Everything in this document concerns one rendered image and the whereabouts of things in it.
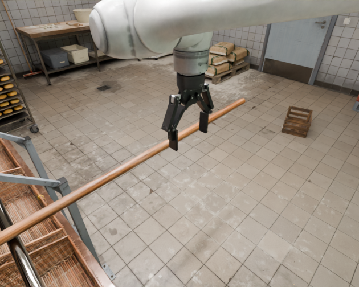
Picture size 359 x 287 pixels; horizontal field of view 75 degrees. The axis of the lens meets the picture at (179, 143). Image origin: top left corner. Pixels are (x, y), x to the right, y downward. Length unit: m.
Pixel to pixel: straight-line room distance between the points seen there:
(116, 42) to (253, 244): 1.86
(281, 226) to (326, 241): 0.34
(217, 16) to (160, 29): 0.10
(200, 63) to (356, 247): 2.08
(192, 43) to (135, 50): 0.16
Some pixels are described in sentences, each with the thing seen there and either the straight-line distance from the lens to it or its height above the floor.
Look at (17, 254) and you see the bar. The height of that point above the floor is 1.17.
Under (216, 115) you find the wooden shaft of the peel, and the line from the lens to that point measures 1.08.
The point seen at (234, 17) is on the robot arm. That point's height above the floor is 1.67.
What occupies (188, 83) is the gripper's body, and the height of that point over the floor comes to 1.49.
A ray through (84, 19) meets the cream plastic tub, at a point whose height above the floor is 0.96.
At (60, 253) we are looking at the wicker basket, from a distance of 1.34.
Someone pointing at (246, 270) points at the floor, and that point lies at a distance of 1.96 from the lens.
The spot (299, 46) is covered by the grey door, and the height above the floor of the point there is 0.62.
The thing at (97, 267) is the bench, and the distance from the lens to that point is 1.32.
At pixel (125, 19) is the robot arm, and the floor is 1.66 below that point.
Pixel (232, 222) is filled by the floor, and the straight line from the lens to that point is 2.15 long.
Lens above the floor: 1.72
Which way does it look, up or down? 36 degrees down
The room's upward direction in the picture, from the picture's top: straight up
